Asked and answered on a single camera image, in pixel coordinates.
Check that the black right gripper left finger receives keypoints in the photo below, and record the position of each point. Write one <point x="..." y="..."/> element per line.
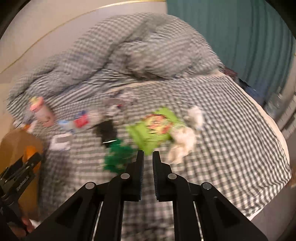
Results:
<point x="94" y="212"/>

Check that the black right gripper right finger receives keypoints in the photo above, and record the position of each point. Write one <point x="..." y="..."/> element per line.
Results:
<point x="200" y="212"/>

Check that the white rectangular case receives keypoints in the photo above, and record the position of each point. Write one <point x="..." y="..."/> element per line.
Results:
<point x="61" y="142"/>

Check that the green wrapper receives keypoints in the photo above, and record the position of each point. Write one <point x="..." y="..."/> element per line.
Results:
<point x="119" y="155"/>

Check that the blue tissue packet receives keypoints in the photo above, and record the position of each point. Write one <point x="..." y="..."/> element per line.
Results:
<point x="67" y="125"/>

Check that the white tissue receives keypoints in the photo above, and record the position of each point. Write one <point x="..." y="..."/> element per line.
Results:
<point x="195" y="118"/>
<point x="184" y="141"/>

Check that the black small box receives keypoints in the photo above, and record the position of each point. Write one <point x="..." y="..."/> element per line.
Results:
<point x="106" y="131"/>

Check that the clear plastic jar red label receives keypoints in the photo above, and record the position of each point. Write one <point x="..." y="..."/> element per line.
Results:
<point x="87" y="118"/>

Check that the green wet wipes pack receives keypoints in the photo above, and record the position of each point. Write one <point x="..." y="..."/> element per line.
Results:
<point x="153" y="129"/>

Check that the brown cardboard box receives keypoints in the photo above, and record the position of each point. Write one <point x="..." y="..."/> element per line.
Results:
<point x="15" y="144"/>

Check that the pink kids water bottle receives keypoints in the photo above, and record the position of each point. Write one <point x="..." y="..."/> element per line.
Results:
<point x="41" y="111"/>

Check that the grey gingham bed sheet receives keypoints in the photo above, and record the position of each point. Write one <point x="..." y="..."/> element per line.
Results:
<point x="237" y="150"/>

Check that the grey gingham duvet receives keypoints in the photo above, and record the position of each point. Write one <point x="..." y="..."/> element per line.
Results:
<point x="117" y="50"/>

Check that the teal curtain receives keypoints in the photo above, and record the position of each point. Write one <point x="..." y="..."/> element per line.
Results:
<point x="249" y="37"/>

